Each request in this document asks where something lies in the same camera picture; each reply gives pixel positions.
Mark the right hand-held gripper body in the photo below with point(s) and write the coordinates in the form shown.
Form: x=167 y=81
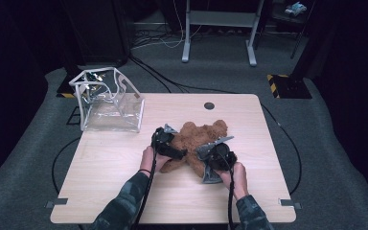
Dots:
x=222 y=156

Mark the person's right hand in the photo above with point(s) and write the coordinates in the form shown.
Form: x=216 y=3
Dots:
x=236 y=180

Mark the black striped stand base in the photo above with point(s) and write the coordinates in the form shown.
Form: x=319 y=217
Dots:
x=64 y=87
x=292 y=87

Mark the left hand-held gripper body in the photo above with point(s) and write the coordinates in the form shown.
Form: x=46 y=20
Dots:
x=163 y=139

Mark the person's left hand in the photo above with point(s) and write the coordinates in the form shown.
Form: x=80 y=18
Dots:
x=151 y=159

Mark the black cabinet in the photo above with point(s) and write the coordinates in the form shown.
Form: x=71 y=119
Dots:
x=99 y=32

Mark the clear plastic bag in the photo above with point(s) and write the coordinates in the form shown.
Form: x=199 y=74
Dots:
x=108 y=108

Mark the brown teddy bear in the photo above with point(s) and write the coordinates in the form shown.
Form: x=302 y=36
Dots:
x=198 y=137

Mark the white metal desk frame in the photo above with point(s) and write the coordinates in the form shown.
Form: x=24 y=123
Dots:
x=220 y=19

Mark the black side table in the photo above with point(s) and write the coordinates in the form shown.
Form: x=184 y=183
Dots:
x=287 y=22

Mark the black wristband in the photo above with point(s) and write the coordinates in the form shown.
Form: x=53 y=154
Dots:
x=144 y=171

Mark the grey table bracket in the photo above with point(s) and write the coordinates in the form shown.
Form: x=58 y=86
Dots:
x=290 y=203
x=56 y=202

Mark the blue white bundle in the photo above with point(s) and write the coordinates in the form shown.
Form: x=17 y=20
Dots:
x=295 y=8

